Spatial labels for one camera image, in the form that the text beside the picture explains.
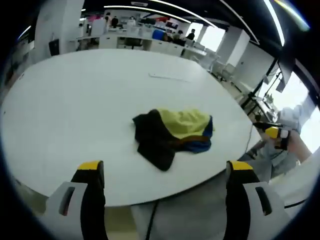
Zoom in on person's right hand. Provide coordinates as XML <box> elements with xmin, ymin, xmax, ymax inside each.
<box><xmin>286</xmin><ymin>129</ymin><xmax>303</xmax><ymax>152</ymax></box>

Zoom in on white office desk row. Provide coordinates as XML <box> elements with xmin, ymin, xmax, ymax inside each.
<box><xmin>74</xmin><ymin>34</ymin><xmax>186</xmax><ymax>58</ymax></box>

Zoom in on black display screen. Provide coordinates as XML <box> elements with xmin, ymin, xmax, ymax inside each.
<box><xmin>274</xmin><ymin>58</ymin><xmax>294</xmax><ymax>93</ymax></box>

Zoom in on black bin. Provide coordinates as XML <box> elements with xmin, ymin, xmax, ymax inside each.
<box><xmin>48</xmin><ymin>38</ymin><xmax>61</xmax><ymax>57</ymax></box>

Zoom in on black cable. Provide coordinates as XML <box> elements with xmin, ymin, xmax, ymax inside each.
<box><xmin>284</xmin><ymin>198</ymin><xmax>308</xmax><ymax>210</ymax></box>
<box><xmin>144</xmin><ymin>199</ymin><xmax>161</xmax><ymax>240</ymax></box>

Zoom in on curved ceiling light strip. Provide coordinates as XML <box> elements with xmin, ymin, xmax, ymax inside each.
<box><xmin>103</xmin><ymin>4</ymin><xmax>192</xmax><ymax>24</ymax></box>

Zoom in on person's grey trousers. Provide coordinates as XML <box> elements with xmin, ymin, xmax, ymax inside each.
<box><xmin>129</xmin><ymin>142</ymin><xmax>298</xmax><ymax>240</ymax></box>

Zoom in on white square pillar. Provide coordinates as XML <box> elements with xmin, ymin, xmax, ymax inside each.
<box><xmin>34</xmin><ymin>0</ymin><xmax>85</xmax><ymax>57</ymax></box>

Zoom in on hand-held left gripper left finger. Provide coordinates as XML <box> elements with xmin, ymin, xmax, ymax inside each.
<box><xmin>41</xmin><ymin>159</ymin><xmax>109</xmax><ymax>240</ymax></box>

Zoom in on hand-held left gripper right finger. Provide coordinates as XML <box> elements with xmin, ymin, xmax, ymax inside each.
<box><xmin>223</xmin><ymin>160</ymin><xmax>292</xmax><ymax>240</ymax></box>

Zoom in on yellow blue grey long-sleeve garment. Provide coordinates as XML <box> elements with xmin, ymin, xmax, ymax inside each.
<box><xmin>132</xmin><ymin>107</ymin><xmax>216</xmax><ymax>172</ymax></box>

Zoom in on white cabinet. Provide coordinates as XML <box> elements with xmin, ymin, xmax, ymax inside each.
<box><xmin>91</xmin><ymin>18</ymin><xmax>107</xmax><ymax>36</ymax></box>

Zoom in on person's white coat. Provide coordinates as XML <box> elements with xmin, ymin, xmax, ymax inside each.
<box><xmin>269</xmin><ymin>152</ymin><xmax>320</xmax><ymax>216</ymax></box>

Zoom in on black office chair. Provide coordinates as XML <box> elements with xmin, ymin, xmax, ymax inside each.
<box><xmin>123</xmin><ymin>37</ymin><xmax>143</xmax><ymax>50</ymax></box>

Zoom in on white template outline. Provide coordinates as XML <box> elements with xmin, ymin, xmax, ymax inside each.
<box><xmin>148</xmin><ymin>72</ymin><xmax>191</xmax><ymax>83</ymax></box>

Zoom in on straight ceiling light strip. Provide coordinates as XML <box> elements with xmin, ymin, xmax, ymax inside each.
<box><xmin>263</xmin><ymin>0</ymin><xmax>286</xmax><ymax>47</ymax></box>

